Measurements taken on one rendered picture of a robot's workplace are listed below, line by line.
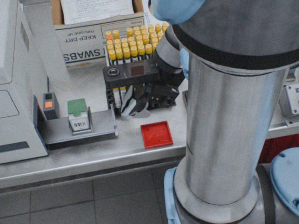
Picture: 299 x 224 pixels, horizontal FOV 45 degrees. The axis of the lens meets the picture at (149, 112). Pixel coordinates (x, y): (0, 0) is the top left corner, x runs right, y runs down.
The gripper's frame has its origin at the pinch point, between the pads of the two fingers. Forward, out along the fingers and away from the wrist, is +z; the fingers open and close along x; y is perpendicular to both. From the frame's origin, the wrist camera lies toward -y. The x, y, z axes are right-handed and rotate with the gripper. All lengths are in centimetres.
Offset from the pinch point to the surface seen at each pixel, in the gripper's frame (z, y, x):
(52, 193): 100, 12, 33
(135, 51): -8.4, 2.0, 14.4
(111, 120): 2.2, -1.9, -0.2
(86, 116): -0.1, -9.2, -2.2
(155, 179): 75, 56, 30
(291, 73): -20.0, 41.9, 7.0
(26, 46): -2.3, -22.9, 13.9
